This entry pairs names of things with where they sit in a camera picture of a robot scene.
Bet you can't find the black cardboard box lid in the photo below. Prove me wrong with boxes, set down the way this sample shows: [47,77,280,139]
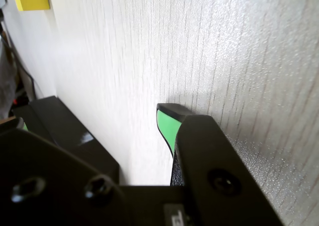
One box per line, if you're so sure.
[28,96,121,186]

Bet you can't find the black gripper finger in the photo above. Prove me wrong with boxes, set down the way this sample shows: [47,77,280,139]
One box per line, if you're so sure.
[156,103,287,226]
[0,116,130,226]

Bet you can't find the black cardboard box tray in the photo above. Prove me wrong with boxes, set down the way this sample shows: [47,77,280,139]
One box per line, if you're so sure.
[12,103,54,147]

